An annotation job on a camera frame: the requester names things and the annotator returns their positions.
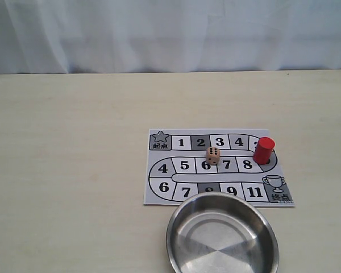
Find red cylinder game piece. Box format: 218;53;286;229
253;136;275;165

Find wooden die black pips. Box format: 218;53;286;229
205;147;221;165

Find round stainless steel dish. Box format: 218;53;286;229
165;192;279;272

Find white fabric backdrop curtain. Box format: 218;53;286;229
0;1;341;74

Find printed paper game board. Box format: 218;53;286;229
143;129;295;208

